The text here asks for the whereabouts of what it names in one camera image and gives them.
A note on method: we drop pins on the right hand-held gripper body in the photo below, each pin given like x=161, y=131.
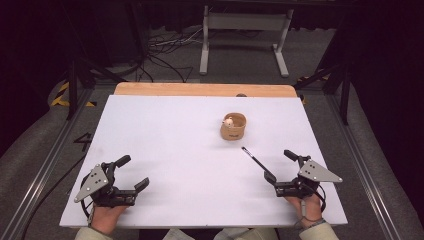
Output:
x=315, y=173

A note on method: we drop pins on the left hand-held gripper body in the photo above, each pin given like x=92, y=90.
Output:
x=100, y=186

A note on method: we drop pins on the black pen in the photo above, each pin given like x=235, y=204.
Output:
x=253, y=158

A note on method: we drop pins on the tan round pen holder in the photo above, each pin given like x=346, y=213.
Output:
x=233, y=131

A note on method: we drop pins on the person's left hand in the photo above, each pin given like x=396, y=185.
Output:
x=105, y=216

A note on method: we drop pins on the person's right hand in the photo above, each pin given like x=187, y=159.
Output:
x=311, y=208

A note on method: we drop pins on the dark wrist band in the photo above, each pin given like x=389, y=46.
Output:
x=310, y=220

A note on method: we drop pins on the white board table cover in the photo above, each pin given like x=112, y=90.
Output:
x=166, y=140

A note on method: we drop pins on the small pale round figure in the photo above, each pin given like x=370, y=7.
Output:
x=229, y=122

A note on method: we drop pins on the person's legs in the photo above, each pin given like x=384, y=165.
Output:
x=220, y=234

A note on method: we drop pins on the yellow black hazard tape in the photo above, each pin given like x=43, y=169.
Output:
x=61, y=98

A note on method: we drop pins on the black tripod stand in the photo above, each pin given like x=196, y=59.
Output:
x=75, y=76
x=338, y=76

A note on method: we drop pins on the white metal floor stand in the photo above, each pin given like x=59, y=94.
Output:
x=246, y=21

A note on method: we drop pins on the aluminium floor rail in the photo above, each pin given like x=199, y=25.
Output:
x=40, y=173
x=363, y=166

